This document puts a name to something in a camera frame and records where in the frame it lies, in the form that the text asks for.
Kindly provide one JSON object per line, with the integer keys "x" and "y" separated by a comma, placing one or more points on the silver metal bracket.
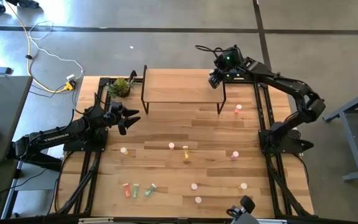
{"x": 277, "y": 221}
{"x": 95, "y": 220}

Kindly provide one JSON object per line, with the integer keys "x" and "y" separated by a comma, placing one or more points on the black and grey device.
{"x": 247, "y": 203}

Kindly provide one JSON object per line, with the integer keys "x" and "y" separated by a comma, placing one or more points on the grey-blue table frame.
{"x": 351, "y": 146}

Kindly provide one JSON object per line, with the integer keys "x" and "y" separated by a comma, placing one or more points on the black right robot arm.
{"x": 278, "y": 81}

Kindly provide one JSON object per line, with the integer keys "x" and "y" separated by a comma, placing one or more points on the yellow medicine bottle white cap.
{"x": 186, "y": 153}
{"x": 124, "y": 151}

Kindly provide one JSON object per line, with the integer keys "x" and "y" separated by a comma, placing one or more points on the white power adapter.
{"x": 71, "y": 77}

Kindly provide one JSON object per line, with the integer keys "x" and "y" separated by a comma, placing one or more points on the green plant in black pot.
{"x": 120, "y": 87}

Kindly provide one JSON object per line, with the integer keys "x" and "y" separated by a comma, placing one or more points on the pink cup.
{"x": 194, "y": 186}
{"x": 171, "y": 145}

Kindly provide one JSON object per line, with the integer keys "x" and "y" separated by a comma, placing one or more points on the grey desk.
{"x": 2, "y": 102}

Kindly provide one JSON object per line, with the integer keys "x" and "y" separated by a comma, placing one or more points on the amber medicine bottle white cap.
{"x": 243, "y": 186}

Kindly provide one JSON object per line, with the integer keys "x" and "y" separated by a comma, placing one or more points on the green medicine bottle white cap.
{"x": 135, "y": 190}

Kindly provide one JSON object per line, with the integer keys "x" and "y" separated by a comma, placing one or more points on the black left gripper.
{"x": 115, "y": 113}

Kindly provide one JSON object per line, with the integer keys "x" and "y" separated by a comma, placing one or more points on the black aluminium table frame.
{"x": 103, "y": 82}

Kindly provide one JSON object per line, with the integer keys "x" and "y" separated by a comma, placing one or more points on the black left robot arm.
{"x": 57, "y": 137}

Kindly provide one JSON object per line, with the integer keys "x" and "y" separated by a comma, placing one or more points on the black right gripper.
{"x": 217, "y": 79}

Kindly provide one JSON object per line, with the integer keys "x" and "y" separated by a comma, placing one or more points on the yellow power plug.
{"x": 70, "y": 85}

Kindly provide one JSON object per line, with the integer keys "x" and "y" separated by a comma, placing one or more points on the wooden shelf with black legs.
{"x": 179, "y": 87}

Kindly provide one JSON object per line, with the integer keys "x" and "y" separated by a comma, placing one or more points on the black floor beam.
{"x": 42, "y": 161}

